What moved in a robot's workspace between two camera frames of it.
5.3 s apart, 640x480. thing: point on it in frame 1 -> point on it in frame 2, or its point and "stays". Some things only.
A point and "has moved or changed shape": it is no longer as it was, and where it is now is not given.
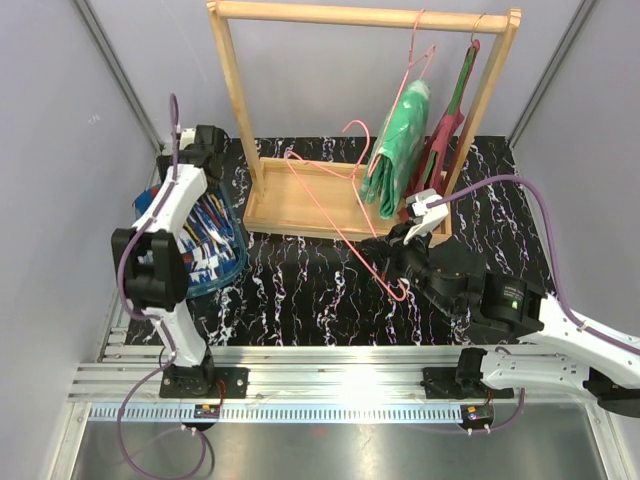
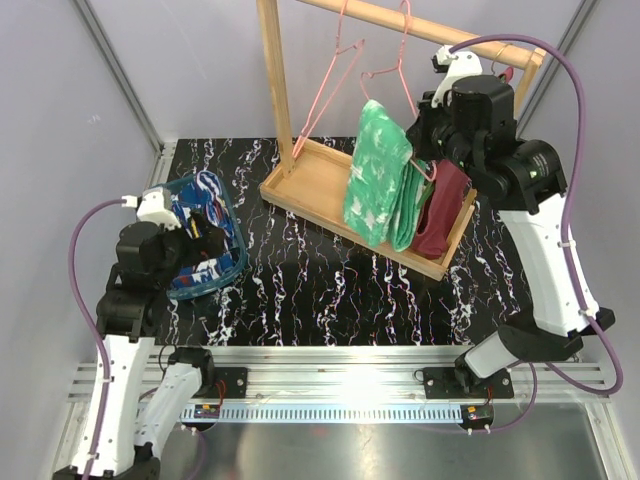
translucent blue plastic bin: x=214 y=248 stays
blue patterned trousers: x=210 y=245 stays
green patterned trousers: x=398 y=154 has moved or changed shape
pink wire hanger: x=431 y=49 has moved or changed shape
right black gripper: x=389 y=259 -> x=419 y=133
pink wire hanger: x=362 y=198 -> x=310 y=117
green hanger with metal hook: x=457 y=97 -> x=502 y=77
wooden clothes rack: x=311 y=197 -> x=309 y=180
